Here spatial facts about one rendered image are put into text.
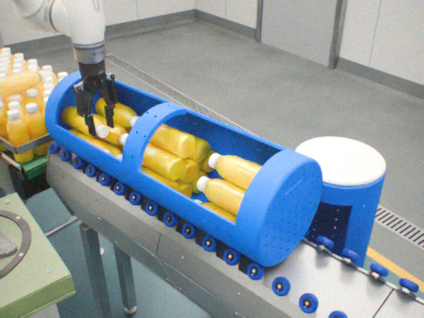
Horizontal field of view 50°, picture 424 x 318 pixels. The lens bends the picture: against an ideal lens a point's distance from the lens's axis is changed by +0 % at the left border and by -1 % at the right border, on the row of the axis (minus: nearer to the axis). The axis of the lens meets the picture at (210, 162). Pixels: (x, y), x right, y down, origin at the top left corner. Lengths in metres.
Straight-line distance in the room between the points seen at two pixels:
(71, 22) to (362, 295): 1.02
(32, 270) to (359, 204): 0.91
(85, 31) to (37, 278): 0.65
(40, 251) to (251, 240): 0.48
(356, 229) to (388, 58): 3.45
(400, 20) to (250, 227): 3.83
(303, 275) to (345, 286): 0.10
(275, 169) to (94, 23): 0.63
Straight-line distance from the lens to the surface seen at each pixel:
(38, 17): 1.38
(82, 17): 1.30
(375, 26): 4.82
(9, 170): 1.81
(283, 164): 1.03
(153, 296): 2.39
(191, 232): 1.24
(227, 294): 1.23
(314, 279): 1.20
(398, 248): 2.81
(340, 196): 1.38
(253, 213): 1.00
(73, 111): 1.57
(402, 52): 4.70
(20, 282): 1.07
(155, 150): 1.28
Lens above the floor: 1.78
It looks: 32 degrees down
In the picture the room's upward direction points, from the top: straight up
